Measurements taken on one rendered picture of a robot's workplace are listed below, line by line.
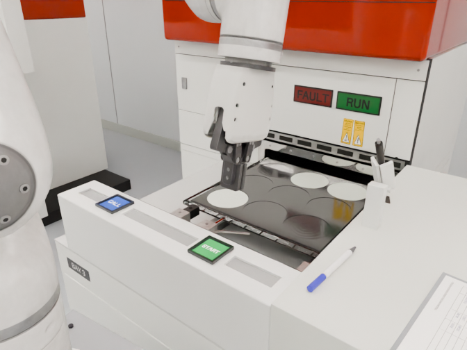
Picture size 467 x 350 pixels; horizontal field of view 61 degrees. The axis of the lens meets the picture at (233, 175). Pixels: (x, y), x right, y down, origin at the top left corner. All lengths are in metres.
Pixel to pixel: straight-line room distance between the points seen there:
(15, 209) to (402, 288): 0.51
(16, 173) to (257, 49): 0.31
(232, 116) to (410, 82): 0.61
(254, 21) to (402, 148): 0.66
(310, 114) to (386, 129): 0.21
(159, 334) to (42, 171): 0.56
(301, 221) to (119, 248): 0.39
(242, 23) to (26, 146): 0.30
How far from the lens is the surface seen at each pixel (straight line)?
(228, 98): 0.50
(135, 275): 0.80
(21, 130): 0.33
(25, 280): 0.44
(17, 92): 0.34
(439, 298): 0.64
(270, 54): 0.52
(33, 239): 0.46
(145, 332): 0.88
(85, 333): 0.71
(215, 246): 0.68
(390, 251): 0.71
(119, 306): 0.92
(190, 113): 1.43
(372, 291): 0.62
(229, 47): 0.52
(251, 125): 0.53
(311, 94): 1.13
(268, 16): 0.51
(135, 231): 0.74
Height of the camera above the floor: 1.35
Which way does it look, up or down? 24 degrees down
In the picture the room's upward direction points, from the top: straight up
